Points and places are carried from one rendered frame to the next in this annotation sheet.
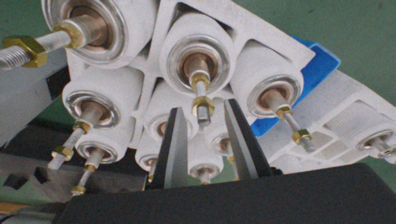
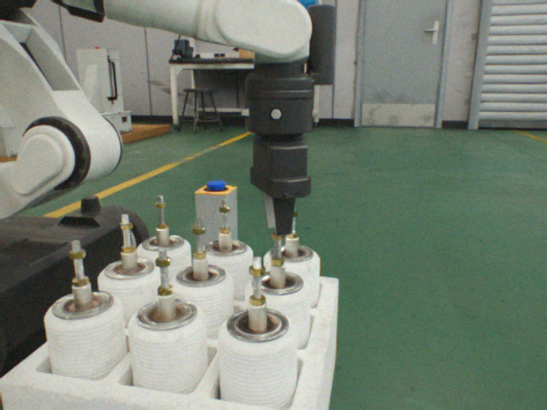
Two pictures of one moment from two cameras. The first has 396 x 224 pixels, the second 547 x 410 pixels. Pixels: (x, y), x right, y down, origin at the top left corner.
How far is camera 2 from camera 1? 0.63 m
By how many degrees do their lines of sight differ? 87
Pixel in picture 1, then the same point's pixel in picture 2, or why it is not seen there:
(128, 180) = (12, 276)
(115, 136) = (178, 259)
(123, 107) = (229, 259)
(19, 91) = not seen: hidden behind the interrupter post
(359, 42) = not seen: outside the picture
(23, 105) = (216, 237)
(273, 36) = (312, 375)
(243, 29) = (308, 351)
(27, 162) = (110, 225)
